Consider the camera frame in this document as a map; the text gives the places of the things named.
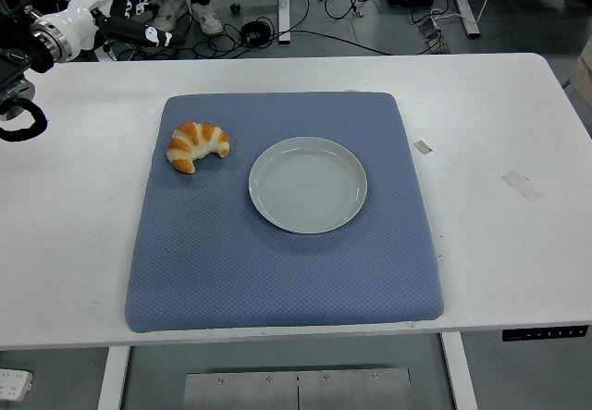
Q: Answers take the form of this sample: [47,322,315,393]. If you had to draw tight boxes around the long black floor cable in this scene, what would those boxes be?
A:
[270,29,394,56]

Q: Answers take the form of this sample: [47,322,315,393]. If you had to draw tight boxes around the white table leg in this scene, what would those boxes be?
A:
[438,333,480,410]
[96,345,131,410]

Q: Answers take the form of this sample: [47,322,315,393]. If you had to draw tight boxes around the beige object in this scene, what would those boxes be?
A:
[571,39,592,106]

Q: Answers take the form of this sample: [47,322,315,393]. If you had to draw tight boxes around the white desk leg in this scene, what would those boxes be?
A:
[277,0,291,44]
[443,0,482,38]
[92,42,117,63]

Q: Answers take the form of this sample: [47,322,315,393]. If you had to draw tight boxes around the person's left leg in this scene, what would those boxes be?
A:
[189,0,225,36]

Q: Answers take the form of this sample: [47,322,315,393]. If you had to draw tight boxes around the tangled black floor cables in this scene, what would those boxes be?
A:
[115,20,246,62]

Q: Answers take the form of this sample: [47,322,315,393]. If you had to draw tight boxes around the person's leg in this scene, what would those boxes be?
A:
[189,0,225,36]
[152,0,191,32]

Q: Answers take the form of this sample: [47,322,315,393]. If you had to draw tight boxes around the white power strip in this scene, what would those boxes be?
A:
[0,368,34,403]

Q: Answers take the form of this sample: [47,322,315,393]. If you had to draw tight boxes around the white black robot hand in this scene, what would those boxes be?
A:
[55,0,187,55]

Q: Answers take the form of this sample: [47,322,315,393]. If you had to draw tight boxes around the grey foot pedal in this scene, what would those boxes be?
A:
[418,15,450,55]

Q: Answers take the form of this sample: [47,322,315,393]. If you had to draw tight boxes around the coiled black cable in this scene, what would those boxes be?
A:
[240,20,272,45]

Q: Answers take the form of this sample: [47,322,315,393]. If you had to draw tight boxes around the grey round plate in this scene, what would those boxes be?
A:
[248,136,369,236]

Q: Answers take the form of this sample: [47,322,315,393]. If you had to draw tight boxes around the large grey tape piece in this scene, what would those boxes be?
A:
[499,169,545,204]

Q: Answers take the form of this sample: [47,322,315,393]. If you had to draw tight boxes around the blue quilted mat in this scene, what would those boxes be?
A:
[123,91,446,335]

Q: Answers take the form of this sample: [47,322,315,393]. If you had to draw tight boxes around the black table control panel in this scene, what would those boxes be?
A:
[501,324,589,342]

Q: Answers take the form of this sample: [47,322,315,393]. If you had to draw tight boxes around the croissant bread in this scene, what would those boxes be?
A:
[166,121,231,175]

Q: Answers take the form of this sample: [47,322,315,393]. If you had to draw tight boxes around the person's right leg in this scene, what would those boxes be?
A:
[152,0,191,32]

